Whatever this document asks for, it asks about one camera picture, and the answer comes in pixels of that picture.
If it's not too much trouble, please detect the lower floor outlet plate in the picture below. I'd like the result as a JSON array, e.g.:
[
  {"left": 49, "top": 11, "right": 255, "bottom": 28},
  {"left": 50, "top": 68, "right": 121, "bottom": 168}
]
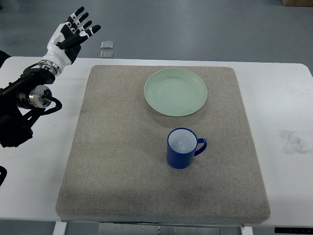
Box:
[{"left": 100, "top": 50, "right": 113, "bottom": 58}]

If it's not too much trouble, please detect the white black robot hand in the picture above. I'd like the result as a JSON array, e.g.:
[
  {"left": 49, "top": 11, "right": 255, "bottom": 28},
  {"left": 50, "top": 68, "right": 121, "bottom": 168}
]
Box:
[{"left": 43, "top": 7, "right": 101, "bottom": 69}]

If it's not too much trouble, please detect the grey felt mat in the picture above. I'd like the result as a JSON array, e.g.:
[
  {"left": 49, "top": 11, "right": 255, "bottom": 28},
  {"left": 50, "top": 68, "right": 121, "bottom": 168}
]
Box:
[{"left": 56, "top": 65, "right": 270, "bottom": 225}]

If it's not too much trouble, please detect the cardboard box corner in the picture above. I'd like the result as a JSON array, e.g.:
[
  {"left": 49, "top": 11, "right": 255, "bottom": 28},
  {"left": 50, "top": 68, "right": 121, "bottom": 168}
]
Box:
[{"left": 282, "top": 0, "right": 313, "bottom": 7}]

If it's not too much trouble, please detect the black control panel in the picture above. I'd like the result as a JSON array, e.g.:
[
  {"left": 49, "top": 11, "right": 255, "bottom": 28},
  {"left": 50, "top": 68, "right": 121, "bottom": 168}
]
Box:
[{"left": 274, "top": 227, "right": 313, "bottom": 235}]

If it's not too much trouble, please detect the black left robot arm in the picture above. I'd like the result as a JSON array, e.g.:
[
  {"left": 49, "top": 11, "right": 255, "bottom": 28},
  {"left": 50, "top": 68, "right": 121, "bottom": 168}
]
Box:
[{"left": 0, "top": 60, "right": 62, "bottom": 147}]

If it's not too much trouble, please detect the upper floor outlet plate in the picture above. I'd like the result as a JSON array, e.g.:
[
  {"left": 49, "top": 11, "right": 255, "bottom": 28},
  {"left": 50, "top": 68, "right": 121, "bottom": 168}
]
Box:
[{"left": 101, "top": 41, "right": 114, "bottom": 49}]

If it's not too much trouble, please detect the metal table frame bracket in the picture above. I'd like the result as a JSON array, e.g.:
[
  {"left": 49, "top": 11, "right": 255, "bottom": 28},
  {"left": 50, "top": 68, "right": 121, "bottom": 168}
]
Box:
[{"left": 97, "top": 223, "right": 221, "bottom": 235}]

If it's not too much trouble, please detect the black cable loop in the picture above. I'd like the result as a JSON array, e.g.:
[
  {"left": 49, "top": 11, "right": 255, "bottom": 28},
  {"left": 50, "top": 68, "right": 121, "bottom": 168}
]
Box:
[{"left": 0, "top": 165, "right": 8, "bottom": 188}]

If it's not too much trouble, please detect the blue mug white inside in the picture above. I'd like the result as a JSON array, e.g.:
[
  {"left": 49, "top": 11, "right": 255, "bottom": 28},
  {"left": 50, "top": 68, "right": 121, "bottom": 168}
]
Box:
[{"left": 166, "top": 127, "right": 207, "bottom": 169}]

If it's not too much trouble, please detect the floor outlet plate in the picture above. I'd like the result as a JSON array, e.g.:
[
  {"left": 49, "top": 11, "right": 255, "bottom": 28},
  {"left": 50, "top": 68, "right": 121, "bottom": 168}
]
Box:
[
  {"left": 101, "top": 41, "right": 114, "bottom": 49},
  {"left": 100, "top": 50, "right": 113, "bottom": 58}
]

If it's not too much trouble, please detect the light green plate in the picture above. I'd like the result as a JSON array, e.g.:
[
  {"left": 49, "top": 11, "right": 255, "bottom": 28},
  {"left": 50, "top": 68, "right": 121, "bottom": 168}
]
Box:
[{"left": 144, "top": 68, "right": 208, "bottom": 117}]

